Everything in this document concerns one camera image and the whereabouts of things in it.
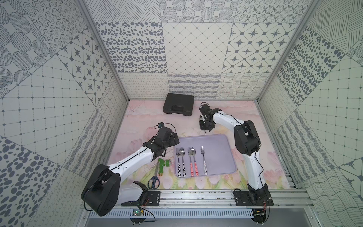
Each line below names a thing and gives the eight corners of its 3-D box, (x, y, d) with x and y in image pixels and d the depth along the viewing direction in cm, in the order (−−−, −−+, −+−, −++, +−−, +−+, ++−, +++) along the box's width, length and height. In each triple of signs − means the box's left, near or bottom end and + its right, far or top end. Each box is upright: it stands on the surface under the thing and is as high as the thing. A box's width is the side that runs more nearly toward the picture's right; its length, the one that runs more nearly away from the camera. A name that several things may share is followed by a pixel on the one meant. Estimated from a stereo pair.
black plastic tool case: (163, 112, 114) (162, 108, 110) (169, 96, 127) (168, 91, 123) (191, 116, 112) (191, 112, 107) (194, 99, 124) (195, 94, 120)
